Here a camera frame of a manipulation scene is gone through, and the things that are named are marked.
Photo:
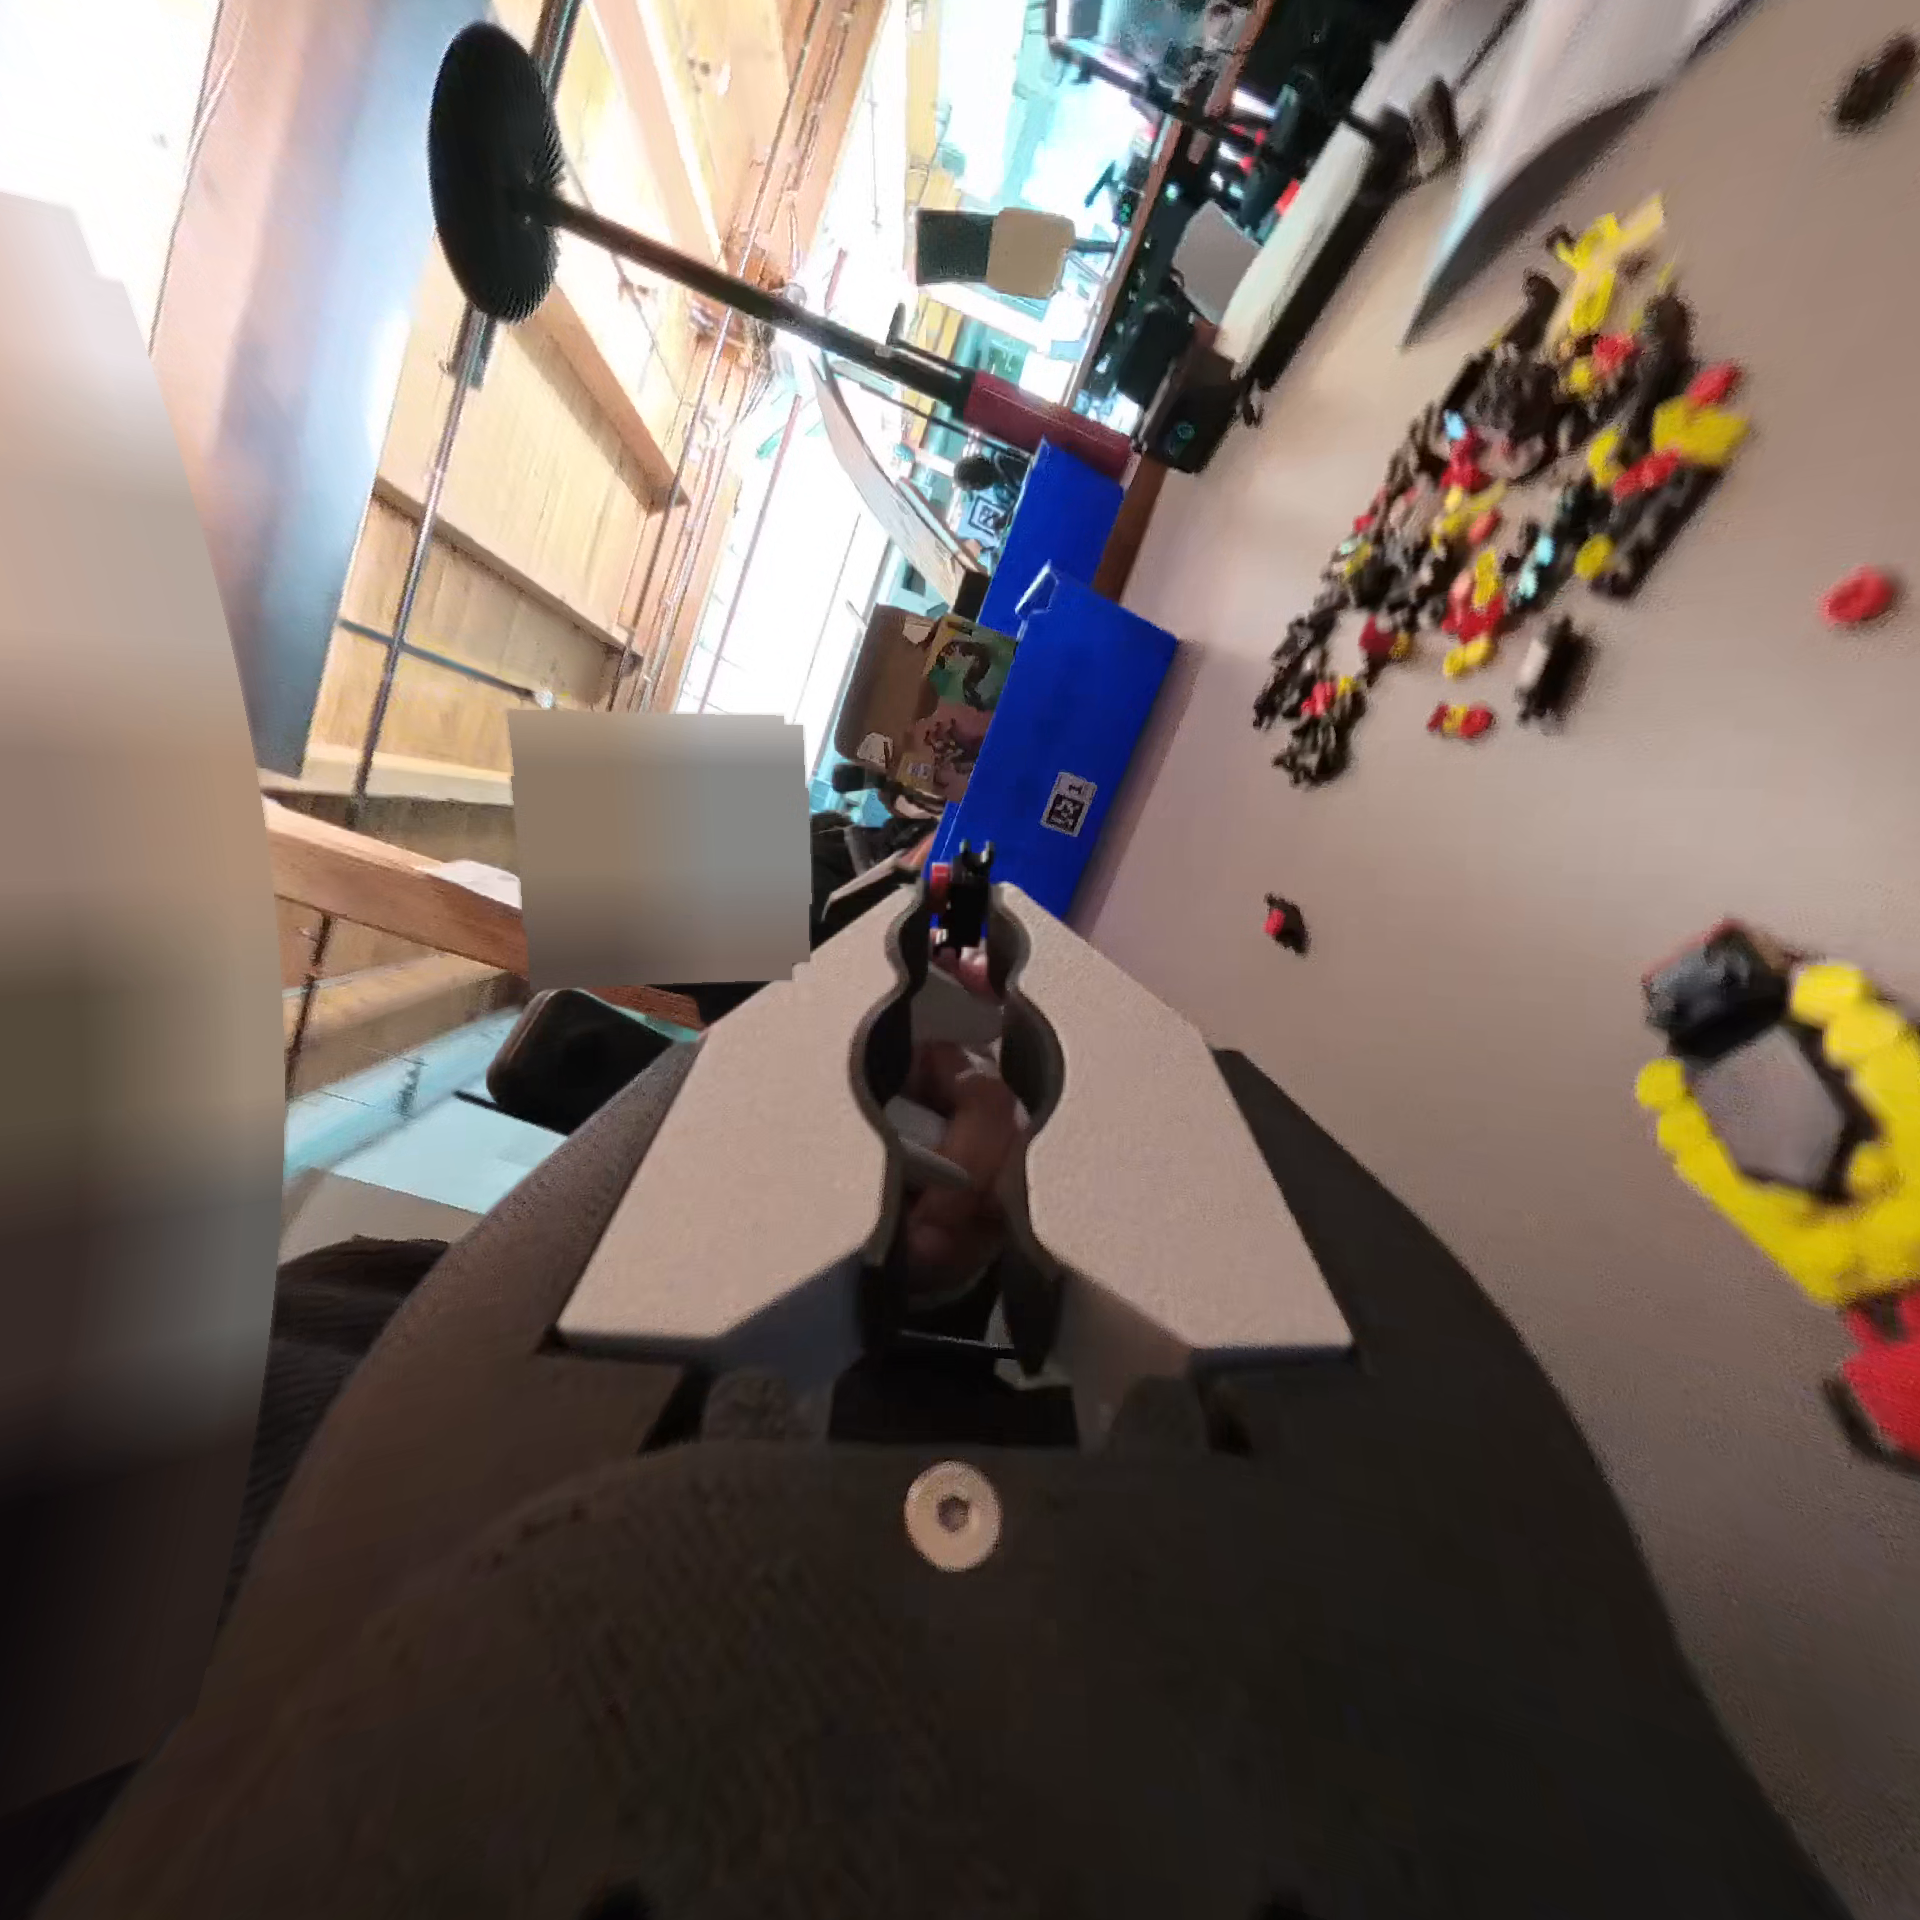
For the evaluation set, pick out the small black lego piece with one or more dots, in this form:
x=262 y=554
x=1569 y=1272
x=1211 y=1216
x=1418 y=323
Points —
x=1874 y=83

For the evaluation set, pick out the wooden ceiling beam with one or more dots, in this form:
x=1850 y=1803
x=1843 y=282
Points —
x=388 y=900

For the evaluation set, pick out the cardboard lego box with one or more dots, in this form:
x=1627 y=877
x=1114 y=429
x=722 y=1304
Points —
x=930 y=690

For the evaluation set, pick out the person's left hand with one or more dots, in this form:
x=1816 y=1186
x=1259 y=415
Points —
x=982 y=1125

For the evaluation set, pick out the beige panel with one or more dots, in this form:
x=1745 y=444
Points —
x=1035 y=247

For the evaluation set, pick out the dark red cushion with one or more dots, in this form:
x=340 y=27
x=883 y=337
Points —
x=1049 y=420

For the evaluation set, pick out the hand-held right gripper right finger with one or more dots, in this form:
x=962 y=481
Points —
x=1184 y=1201

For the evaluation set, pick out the black device green light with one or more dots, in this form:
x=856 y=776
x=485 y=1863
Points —
x=1194 y=412

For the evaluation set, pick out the blue plastic bin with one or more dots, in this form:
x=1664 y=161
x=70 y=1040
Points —
x=1066 y=509

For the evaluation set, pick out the small red lego piece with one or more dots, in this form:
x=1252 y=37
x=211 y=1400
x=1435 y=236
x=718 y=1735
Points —
x=1861 y=597

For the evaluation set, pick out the pile of lego pieces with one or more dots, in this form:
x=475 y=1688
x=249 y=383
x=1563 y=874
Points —
x=1530 y=481

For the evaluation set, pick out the red black rounded lego piece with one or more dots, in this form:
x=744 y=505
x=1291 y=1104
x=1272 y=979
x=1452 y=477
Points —
x=1284 y=922

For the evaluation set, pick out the blue bin with white tag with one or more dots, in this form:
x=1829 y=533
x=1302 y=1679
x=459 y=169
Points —
x=1078 y=721

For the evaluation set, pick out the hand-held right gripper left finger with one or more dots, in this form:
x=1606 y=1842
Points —
x=720 y=1201

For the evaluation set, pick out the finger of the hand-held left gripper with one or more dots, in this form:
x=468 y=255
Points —
x=960 y=1003

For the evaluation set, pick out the yellow red lego car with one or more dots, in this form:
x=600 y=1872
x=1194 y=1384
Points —
x=1800 y=1140

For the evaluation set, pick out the black lego part red stud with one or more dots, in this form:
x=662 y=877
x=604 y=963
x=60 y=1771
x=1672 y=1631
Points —
x=960 y=900

